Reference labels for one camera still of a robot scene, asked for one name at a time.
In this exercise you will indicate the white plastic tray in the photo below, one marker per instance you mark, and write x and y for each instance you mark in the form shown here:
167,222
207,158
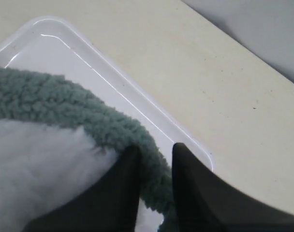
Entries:
49,45

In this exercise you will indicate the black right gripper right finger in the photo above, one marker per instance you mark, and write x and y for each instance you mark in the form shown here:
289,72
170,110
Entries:
206,203

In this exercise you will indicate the green fuzzy scarf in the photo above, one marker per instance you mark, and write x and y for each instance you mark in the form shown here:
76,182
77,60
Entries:
53,100

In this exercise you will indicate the white backdrop curtain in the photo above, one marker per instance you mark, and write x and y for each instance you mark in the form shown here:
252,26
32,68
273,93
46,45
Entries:
265,27

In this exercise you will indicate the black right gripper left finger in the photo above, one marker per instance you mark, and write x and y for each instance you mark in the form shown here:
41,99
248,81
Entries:
110,205

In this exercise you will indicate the white plush snowman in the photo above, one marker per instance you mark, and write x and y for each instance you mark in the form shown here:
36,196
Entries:
44,167

